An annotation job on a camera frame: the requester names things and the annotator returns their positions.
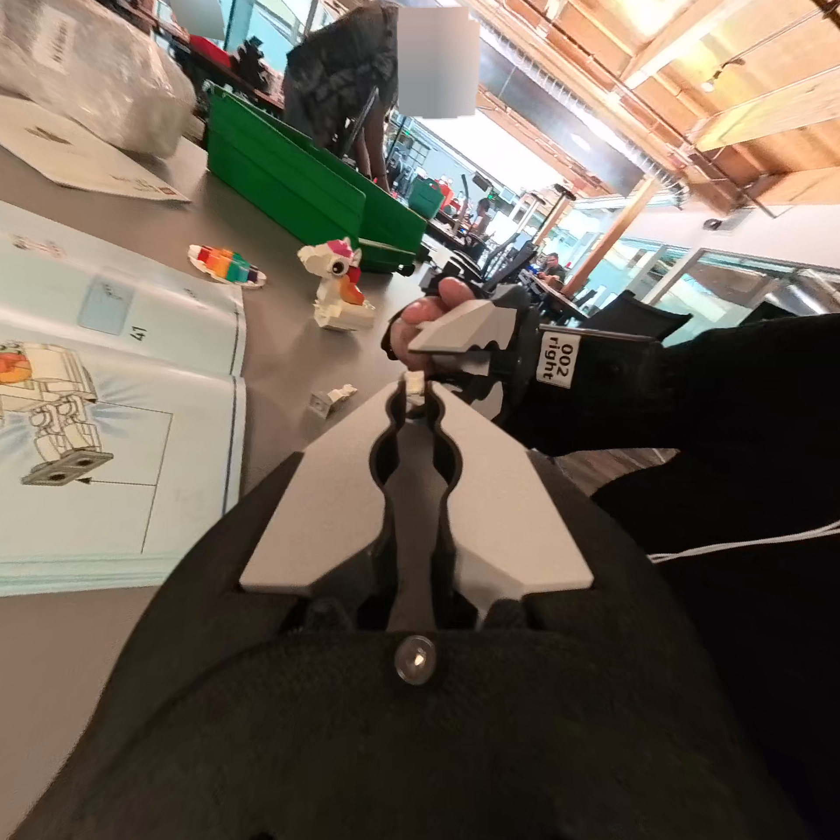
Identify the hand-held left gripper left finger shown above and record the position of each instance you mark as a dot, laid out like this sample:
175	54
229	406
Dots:
315	518

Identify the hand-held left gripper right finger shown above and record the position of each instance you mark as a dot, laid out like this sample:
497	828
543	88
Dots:
512	525

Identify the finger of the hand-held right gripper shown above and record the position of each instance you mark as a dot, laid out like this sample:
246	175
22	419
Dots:
459	328
489	400

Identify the small white lego piece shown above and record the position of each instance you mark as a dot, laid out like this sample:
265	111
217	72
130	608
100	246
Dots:
415	384

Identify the person's right forearm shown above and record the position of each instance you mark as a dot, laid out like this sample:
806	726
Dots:
754	394

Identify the small grey square lego piece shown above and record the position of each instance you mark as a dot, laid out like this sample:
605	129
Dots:
320	405

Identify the white lego joint piece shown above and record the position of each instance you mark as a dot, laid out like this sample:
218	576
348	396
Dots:
342	392

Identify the white lego unicorn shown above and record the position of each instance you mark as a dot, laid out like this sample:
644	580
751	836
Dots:
334	289

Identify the open lego instruction booklet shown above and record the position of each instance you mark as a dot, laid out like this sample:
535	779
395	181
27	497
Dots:
118	407

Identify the rainbow lego piece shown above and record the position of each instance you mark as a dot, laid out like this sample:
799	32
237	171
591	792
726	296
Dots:
226	266

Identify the person's right hand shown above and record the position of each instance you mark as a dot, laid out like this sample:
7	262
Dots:
446	295

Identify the black office chair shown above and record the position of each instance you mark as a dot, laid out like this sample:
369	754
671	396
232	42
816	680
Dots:
630	313

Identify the green plastic bin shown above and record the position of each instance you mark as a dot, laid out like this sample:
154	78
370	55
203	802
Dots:
390	223
282	164

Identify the teal plastic bin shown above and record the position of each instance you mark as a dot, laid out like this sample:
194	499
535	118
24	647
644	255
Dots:
425	197

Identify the person's black clothing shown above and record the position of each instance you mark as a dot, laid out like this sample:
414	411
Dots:
754	656

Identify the closed white instruction booklet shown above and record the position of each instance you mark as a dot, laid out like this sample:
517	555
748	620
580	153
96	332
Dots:
79	157

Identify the clear plastic bag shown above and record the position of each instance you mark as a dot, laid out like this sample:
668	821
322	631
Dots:
85	65

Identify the wooden post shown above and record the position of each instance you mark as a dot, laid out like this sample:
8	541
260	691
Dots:
610	236

